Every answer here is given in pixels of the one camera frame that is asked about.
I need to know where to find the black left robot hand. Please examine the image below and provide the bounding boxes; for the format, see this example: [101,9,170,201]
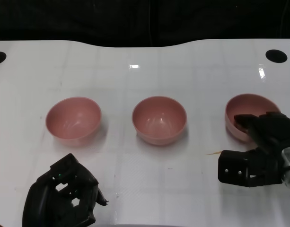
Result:
[23,153,109,227]

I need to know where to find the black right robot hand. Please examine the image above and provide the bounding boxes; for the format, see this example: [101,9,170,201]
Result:
[234,111,290,157]

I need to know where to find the pink plastic bowl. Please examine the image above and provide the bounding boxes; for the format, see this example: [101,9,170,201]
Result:
[132,96,188,146]
[225,94,281,143]
[45,96,102,147]

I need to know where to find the black backdrop curtain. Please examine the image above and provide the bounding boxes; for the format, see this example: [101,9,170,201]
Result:
[0,0,290,48]

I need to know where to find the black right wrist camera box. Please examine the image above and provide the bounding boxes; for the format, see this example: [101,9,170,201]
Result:
[218,149,284,188]

